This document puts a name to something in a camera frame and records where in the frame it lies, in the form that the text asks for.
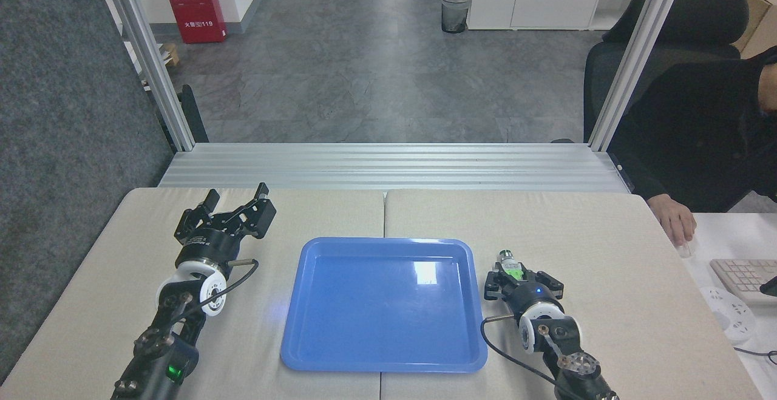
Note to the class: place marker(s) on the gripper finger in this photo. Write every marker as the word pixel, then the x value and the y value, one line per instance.
pixel 193 215
pixel 551 281
pixel 496 284
pixel 255 215

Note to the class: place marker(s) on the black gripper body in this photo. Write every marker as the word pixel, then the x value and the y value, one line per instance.
pixel 534 295
pixel 209 245

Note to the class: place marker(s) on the switch part with green block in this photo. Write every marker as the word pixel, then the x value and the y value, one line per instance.
pixel 508 261

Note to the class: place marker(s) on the blue plastic tray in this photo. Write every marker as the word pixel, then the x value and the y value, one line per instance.
pixel 382 306

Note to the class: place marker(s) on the person's hand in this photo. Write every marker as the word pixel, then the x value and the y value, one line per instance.
pixel 677 221

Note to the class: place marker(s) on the small clear plastic piece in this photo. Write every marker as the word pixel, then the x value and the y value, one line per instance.
pixel 686 252

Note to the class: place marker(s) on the grey felt partition panel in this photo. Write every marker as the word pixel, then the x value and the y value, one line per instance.
pixel 61 145

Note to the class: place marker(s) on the white power strip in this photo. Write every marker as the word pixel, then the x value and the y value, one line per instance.
pixel 731 312

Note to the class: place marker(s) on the white keyboard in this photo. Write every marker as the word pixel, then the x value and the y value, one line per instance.
pixel 740 278

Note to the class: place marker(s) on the person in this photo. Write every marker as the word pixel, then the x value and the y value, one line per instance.
pixel 698 133

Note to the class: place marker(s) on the red fire extinguisher box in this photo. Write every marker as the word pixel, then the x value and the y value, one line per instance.
pixel 193 5

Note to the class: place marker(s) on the mesh waste bin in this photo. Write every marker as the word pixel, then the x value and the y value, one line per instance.
pixel 454 11

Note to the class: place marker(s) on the black office chair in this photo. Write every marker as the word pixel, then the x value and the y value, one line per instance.
pixel 686 14

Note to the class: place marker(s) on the brown cardboard box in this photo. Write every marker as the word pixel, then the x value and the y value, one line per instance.
pixel 762 5

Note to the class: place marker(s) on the black bracket behind post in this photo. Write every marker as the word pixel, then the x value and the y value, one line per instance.
pixel 193 115

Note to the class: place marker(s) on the silver aluminium rail bed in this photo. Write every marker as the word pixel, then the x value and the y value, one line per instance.
pixel 388 166

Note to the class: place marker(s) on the silver aluminium post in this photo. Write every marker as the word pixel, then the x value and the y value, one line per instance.
pixel 637 54
pixel 149 60

